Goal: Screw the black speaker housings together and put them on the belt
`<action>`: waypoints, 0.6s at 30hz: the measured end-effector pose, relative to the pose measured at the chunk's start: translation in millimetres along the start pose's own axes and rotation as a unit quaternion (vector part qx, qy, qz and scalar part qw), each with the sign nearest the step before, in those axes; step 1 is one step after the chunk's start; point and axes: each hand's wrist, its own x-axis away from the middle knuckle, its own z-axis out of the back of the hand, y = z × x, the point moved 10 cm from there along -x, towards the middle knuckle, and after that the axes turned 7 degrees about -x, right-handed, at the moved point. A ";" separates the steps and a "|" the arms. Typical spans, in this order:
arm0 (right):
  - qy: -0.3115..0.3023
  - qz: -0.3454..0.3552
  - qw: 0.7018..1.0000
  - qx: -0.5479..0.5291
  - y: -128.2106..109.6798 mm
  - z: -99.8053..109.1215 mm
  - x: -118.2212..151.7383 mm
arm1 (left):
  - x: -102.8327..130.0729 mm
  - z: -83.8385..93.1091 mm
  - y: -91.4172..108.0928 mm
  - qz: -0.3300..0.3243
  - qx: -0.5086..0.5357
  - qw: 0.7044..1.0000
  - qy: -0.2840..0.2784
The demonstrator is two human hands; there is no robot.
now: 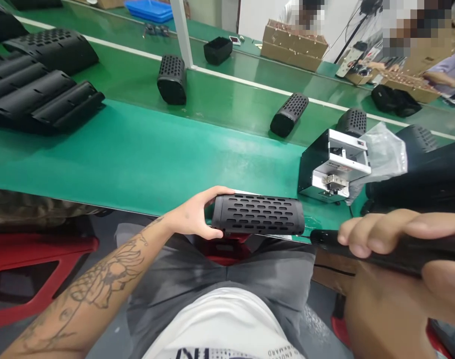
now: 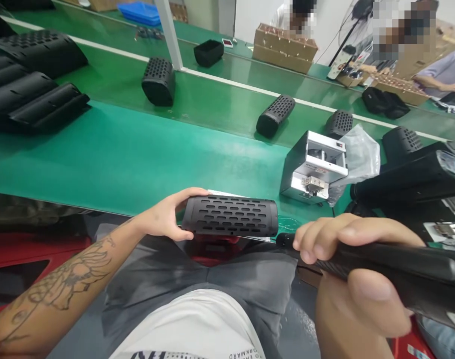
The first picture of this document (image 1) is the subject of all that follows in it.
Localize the person's left hand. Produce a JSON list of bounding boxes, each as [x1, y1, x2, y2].
[[165, 185, 236, 241]]

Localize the person's right hand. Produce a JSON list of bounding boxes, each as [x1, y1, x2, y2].
[[338, 208, 455, 322]]

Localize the person's right little finger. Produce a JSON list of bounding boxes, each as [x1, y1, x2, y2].
[[338, 216, 365, 246]]

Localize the person's right thumb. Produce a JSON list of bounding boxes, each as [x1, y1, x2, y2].
[[421, 260, 455, 298]]

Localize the person's right ring finger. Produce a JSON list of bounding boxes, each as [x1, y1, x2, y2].
[[348, 221, 381, 259]]

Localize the person's right index finger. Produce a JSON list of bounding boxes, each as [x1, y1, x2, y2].
[[401, 208, 455, 240]]

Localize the person's left thumb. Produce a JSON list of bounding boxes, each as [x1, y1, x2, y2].
[[188, 222, 224, 241]]

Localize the person's left index finger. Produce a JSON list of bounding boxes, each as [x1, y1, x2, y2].
[[193, 185, 236, 205]]

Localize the person's right middle finger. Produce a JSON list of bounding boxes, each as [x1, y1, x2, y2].
[[366, 211, 411, 256]]

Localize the black electric screwdriver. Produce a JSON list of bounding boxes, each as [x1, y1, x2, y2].
[[309, 228, 455, 280]]

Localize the black perforated speaker shell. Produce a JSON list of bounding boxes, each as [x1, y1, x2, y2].
[[156, 54, 187, 106], [393, 124, 442, 155], [269, 92, 310, 138], [337, 108, 368, 138], [211, 193, 306, 237]]

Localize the red holding fixture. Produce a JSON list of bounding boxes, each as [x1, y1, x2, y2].
[[195, 231, 252, 267]]

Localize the brown cardboard box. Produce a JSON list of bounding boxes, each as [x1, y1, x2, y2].
[[310, 246, 362, 297]]

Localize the person's legs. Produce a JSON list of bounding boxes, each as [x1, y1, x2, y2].
[[114, 219, 318, 359]]

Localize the large black bin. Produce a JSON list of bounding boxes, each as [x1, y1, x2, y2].
[[361, 147, 455, 226]]

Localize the black and silver screw feeder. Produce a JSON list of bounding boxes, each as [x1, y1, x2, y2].
[[298, 128, 373, 205]]

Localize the clear plastic bag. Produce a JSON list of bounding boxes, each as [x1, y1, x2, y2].
[[346, 122, 408, 207]]

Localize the person's body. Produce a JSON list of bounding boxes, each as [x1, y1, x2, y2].
[[140, 287, 307, 359]]

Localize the black speaker units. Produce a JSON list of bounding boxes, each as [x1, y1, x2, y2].
[[370, 84, 423, 118]]

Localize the long cardboard box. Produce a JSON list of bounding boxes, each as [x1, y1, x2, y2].
[[380, 71, 443, 104]]

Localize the open black plastic box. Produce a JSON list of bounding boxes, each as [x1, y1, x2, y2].
[[203, 35, 234, 65]]

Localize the small open cardboard box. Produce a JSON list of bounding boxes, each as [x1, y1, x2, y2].
[[344, 62, 382, 87]]

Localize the cardboard box with copper parts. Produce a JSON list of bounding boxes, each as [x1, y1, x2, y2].
[[260, 18, 329, 72]]

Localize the small dark metal parts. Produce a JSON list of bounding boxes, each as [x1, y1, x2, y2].
[[142, 22, 171, 38]]

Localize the red plastic stool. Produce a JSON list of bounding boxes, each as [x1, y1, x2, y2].
[[0, 233, 100, 331]]

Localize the camouflage cloth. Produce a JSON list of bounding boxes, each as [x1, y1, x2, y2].
[[0, 186, 114, 229]]

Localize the blue plastic tray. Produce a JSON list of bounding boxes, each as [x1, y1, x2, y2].
[[124, 0, 174, 23]]

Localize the pile of black speaker covers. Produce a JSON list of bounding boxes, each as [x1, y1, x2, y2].
[[0, 0, 106, 136]]

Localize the white upright post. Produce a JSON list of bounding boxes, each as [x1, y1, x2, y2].
[[169, 0, 195, 71]]

